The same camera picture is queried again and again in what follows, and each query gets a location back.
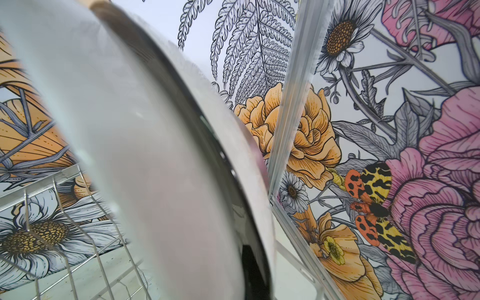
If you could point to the black geometric pattern plate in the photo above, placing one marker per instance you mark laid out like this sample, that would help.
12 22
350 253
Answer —
131 136

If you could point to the metal wire dish rack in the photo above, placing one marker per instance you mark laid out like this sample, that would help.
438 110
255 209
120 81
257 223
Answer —
60 241

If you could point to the large dark rimmed plate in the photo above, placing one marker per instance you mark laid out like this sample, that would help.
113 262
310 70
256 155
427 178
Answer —
236 161

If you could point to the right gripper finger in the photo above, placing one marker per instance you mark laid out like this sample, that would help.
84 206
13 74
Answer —
255 287

